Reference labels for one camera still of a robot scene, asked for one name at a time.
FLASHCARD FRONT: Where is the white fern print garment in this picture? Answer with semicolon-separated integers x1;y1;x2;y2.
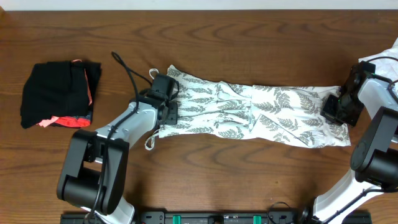
146;65;351;150

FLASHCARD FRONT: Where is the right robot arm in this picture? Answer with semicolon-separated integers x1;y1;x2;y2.
298;59;397;224

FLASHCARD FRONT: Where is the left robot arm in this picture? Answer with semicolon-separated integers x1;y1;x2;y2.
57;74;180;223

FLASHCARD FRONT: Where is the plain white cloth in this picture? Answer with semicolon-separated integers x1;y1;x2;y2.
358;40;398;81

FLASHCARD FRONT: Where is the folded black and coral garment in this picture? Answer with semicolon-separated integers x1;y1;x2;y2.
20;59;102;129

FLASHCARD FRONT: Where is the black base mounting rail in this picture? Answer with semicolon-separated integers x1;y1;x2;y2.
60;207;373;224

